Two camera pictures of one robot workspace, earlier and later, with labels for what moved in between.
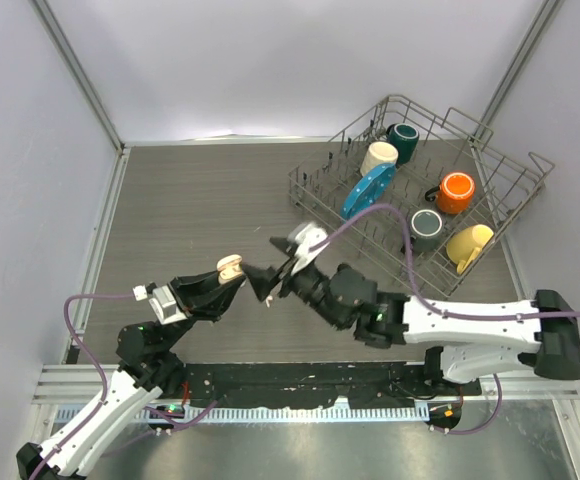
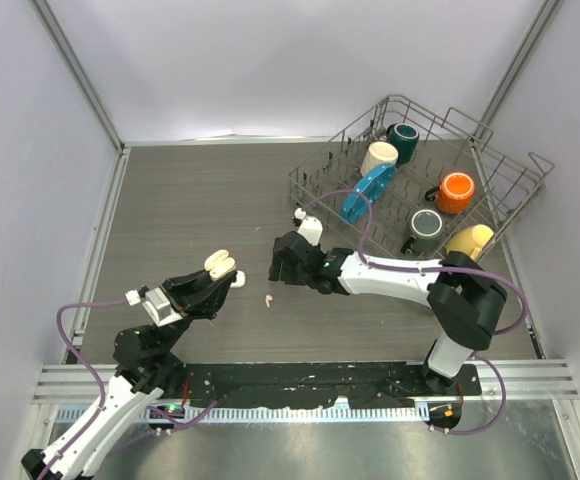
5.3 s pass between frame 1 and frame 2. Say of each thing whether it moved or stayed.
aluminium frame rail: stayed
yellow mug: stayed
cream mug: stayed
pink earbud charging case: moved
